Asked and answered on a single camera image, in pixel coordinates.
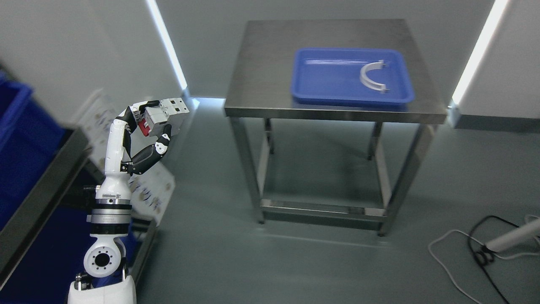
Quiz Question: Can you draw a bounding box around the steel shelf rack frame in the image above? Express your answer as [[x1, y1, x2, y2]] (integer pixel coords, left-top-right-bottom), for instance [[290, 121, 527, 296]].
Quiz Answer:
[[0, 127, 157, 296]]

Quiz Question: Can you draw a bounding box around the black cable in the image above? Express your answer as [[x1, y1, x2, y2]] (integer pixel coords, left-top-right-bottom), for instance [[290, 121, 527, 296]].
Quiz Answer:
[[468, 215, 520, 304]]

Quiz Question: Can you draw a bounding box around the white cable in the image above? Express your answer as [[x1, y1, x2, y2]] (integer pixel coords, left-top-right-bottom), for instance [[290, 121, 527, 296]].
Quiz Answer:
[[428, 214, 540, 304]]

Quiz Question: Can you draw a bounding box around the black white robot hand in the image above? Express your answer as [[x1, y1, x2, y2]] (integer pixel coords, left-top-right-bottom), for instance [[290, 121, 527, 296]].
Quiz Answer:
[[105, 100, 172, 176]]

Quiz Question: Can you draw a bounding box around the blue bin left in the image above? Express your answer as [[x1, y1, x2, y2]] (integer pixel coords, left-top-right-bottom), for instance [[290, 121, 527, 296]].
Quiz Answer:
[[0, 72, 65, 228]]

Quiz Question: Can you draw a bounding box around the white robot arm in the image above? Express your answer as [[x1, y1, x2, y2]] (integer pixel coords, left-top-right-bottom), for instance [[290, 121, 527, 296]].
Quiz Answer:
[[67, 172, 137, 304]]

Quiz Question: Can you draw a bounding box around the stainless steel table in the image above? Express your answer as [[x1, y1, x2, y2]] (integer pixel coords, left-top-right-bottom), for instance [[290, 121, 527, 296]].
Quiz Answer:
[[224, 19, 447, 236]]

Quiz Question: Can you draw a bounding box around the white curved plastic bracket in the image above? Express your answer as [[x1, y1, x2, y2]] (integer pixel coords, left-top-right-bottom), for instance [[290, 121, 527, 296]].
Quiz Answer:
[[359, 60, 388, 94]]

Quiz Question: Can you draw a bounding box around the printed white poster board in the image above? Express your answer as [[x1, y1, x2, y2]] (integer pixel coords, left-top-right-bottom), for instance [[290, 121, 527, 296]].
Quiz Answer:
[[75, 89, 176, 225]]

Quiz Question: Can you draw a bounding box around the grey circuit breaker red switch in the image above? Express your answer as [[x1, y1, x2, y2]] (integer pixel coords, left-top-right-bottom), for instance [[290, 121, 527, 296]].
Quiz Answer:
[[138, 98, 190, 137]]

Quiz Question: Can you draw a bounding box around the white desk with leg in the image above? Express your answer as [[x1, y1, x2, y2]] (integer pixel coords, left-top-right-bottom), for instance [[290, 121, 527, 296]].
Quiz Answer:
[[483, 219, 540, 253]]

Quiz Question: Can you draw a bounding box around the blue plastic tray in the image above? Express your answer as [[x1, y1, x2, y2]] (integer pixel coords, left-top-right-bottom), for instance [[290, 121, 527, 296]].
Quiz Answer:
[[290, 47, 416, 106]]

